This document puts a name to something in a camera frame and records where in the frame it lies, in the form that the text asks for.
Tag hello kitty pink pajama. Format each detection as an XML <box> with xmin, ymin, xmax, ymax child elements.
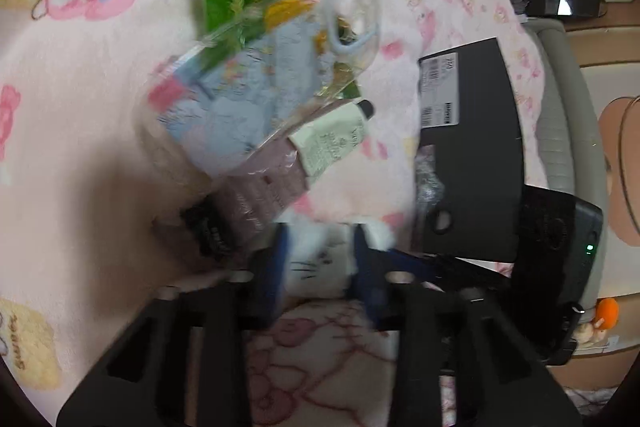
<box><xmin>247</xmin><ymin>300</ymin><xmax>398</xmax><ymax>426</ymax></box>

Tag white fluffy plush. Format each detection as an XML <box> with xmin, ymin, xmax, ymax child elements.
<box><xmin>278</xmin><ymin>211</ymin><xmax>396</xmax><ymax>300</ymax></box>

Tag pink cartoon print blanket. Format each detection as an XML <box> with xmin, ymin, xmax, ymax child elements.
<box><xmin>1</xmin><ymin>0</ymin><xmax>546</xmax><ymax>426</ymax></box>

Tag clear phone case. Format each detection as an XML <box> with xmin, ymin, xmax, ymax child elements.
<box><xmin>137</xmin><ymin>0</ymin><xmax>381</xmax><ymax>184</ymax></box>

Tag mauve hand cream tube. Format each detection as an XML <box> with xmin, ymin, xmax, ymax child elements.
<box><xmin>180</xmin><ymin>98</ymin><xmax>375</xmax><ymax>263</ymax></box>

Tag orange toy figure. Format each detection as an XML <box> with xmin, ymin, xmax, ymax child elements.
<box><xmin>573</xmin><ymin>297</ymin><xmax>620</xmax><ymax>348</ymax></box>

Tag black cardboard storage box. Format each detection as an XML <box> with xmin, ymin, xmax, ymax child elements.
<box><xmin>414</xmin><ymin>38</ymin><xmax>524</xmax><ymax>262</ymax></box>

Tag green plastic packet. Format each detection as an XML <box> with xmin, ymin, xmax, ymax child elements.
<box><xmin>183</xmin><ymin>0</ymin><xmax>378</xmax><ymax>106</ymax></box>

